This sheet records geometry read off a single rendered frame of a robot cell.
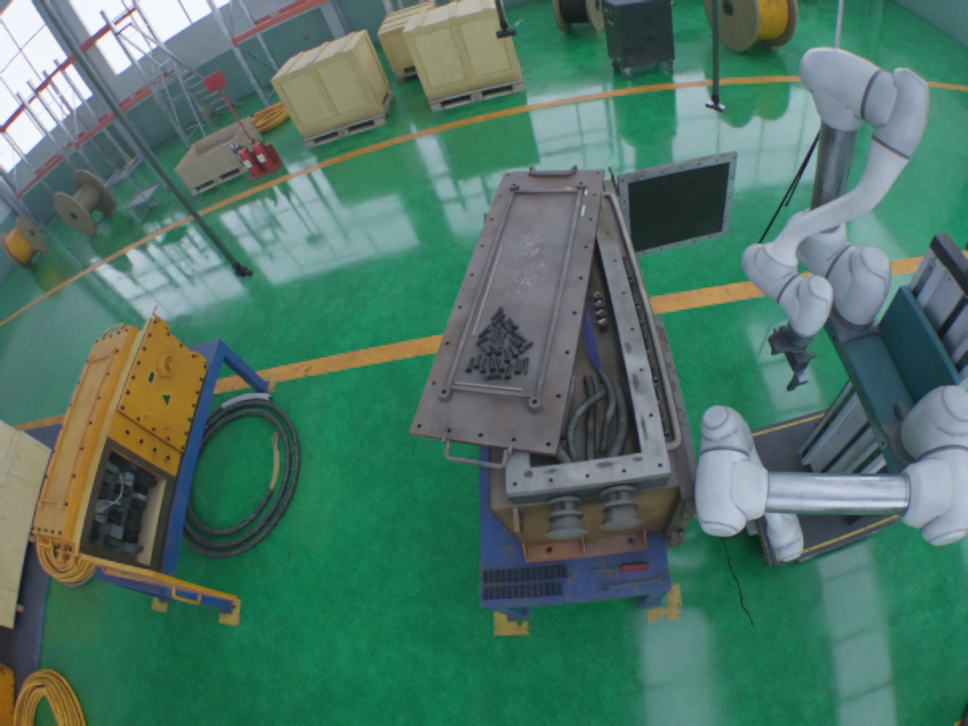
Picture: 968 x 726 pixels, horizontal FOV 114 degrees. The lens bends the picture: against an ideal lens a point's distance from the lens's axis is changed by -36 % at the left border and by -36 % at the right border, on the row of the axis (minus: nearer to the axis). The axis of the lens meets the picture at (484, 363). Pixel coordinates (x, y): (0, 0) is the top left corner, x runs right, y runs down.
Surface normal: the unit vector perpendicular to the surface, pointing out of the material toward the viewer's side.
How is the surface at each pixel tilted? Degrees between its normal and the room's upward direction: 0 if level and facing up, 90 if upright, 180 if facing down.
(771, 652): 0
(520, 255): 0
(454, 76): 90
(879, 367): 0
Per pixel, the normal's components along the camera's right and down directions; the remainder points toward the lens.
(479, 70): 0.03, 0.83
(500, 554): -0.25, -0.54
